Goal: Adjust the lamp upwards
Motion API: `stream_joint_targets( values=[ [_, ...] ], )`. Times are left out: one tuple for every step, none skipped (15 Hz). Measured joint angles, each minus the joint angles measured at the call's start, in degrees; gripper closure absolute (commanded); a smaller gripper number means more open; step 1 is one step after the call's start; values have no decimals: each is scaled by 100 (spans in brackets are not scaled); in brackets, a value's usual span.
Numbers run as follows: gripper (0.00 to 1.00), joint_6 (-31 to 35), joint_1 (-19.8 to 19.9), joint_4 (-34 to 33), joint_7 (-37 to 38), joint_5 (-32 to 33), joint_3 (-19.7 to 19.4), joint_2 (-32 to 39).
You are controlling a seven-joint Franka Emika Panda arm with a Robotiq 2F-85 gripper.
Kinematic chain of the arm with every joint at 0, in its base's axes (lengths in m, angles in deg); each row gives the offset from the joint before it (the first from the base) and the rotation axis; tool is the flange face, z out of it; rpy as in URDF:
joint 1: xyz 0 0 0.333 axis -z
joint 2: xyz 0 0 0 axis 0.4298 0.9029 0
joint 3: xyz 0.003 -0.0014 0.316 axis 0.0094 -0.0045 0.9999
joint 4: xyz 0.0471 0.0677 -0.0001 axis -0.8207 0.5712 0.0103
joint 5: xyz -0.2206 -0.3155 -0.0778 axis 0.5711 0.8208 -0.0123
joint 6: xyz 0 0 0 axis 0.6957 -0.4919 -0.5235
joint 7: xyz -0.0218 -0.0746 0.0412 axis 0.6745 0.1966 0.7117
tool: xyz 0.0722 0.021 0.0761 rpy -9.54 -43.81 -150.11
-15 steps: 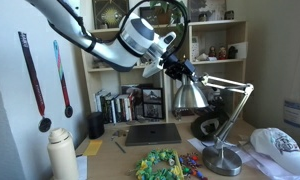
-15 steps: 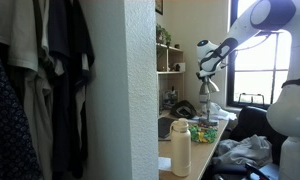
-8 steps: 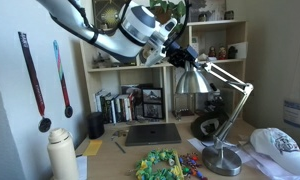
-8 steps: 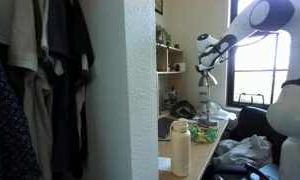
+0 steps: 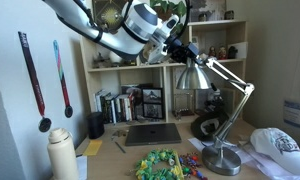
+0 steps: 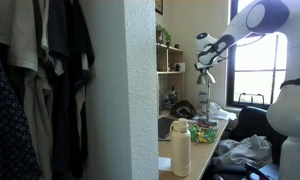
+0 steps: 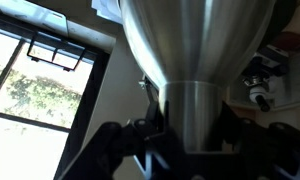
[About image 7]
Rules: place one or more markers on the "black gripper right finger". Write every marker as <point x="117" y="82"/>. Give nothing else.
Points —
<point x="276" y="146"/>

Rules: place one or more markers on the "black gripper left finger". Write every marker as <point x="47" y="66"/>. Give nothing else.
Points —
<point x="103" y="150"/>

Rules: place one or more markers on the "silver metal cup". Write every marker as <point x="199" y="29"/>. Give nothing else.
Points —
<point x="196" y="50"/>

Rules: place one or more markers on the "black framed window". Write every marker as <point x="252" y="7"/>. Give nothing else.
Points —
<point x="90" y="100"/>

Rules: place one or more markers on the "black and white microscope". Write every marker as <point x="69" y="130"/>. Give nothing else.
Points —
<point x="261" y="80"/>

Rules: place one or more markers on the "white crumpled papers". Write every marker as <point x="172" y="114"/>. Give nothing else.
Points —
<point x="106" y="10"/>

